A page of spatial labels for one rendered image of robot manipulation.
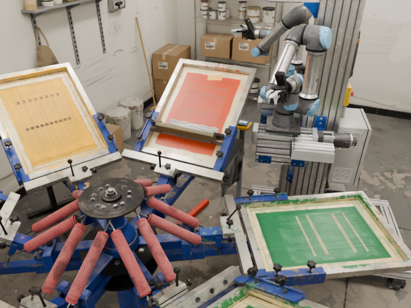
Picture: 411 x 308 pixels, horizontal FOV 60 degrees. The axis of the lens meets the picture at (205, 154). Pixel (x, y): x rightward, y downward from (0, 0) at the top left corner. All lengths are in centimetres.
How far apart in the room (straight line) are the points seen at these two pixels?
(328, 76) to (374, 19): 321
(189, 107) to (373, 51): 374
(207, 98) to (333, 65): 83
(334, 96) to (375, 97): 342
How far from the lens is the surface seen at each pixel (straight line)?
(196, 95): 252
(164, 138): 238
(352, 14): 240
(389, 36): 568
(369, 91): 590
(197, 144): 229
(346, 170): 277
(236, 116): 231
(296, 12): 273
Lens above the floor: 235
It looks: 32 degrees down
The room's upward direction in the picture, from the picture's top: straight up
